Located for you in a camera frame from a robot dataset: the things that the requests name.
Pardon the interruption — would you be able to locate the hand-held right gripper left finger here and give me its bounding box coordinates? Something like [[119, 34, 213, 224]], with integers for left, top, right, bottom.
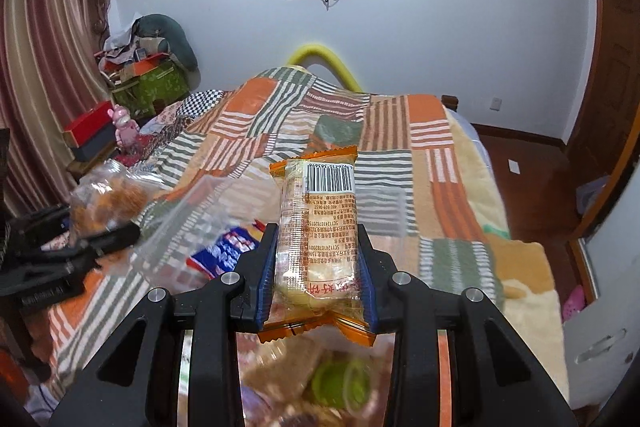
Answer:
[[50, 223, 277, 427]]

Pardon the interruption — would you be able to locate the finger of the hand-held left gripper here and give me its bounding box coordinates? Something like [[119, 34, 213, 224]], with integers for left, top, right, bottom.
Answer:
[[75, 223, 142, 258]]

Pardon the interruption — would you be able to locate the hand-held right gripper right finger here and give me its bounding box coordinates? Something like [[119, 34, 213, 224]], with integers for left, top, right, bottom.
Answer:
[[356, 226, 577, 427]]

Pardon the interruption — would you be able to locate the clear plastic bag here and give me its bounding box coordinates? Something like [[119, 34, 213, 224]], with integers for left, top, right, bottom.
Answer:
[[67, 159, 281, 295]]

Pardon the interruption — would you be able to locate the orange-edged clear cracker packet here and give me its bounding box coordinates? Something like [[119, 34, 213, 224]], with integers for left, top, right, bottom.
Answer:
[[259, 146, 377, 348]]

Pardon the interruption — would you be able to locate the orange fried snack bag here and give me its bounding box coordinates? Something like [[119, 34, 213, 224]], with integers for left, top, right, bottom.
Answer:
[[69, 172, 151, 238]]

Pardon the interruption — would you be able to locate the blue and white snack packet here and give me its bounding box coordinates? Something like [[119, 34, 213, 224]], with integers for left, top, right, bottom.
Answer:
[[186, 221, 266, 279]]

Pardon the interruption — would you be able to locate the brown snack packet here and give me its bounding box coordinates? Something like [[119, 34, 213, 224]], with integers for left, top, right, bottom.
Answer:
[[240, 334, 326, 408]]

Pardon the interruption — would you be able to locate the green round snack packet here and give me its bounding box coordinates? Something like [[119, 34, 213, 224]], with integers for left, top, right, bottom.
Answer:
[[312, 356, 373, 410]]

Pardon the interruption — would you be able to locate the red and grey box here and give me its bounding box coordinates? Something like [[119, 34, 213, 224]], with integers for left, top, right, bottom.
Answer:
[[62, 101, 121, 162]]

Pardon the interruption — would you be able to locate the pink toy figure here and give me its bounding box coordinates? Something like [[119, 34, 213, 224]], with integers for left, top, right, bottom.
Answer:
[[108, 104, 142, 155]]

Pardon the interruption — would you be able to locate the green patterned bag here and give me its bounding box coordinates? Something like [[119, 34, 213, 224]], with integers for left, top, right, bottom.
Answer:
[[110, 59, 192, 120]]

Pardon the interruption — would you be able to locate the cream fleece blanket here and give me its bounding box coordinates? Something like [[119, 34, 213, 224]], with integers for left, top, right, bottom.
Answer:
[[440, 107, 571, 410]]

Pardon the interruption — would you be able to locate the patchwork striped blanket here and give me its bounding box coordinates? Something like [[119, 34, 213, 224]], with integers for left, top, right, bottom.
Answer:
[[22, 66, 506, 413]]

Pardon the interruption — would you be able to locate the orange shoe box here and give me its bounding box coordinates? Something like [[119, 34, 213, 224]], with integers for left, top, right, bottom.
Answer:
[[104, 53, 173, 82]]

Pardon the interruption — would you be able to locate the striped red curtain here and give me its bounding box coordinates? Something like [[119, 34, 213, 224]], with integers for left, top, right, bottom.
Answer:
[[0, 0, 121, 218]]

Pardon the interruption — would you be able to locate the pink slipper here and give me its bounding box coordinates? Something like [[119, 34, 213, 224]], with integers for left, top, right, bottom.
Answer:
[[561, 284, 587, 323]]

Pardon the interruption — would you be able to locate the yellow foam tube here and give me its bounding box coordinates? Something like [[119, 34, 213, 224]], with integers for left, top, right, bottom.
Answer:
[[283, 43, 362, 92]]

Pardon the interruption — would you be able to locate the white cabinet door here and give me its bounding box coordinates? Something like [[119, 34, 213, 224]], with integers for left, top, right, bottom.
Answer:
[[562, 187, 640, 410]]

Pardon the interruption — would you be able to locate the wooden door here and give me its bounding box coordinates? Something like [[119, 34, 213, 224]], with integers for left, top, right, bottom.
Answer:
[[562, 0, 640, 188]]

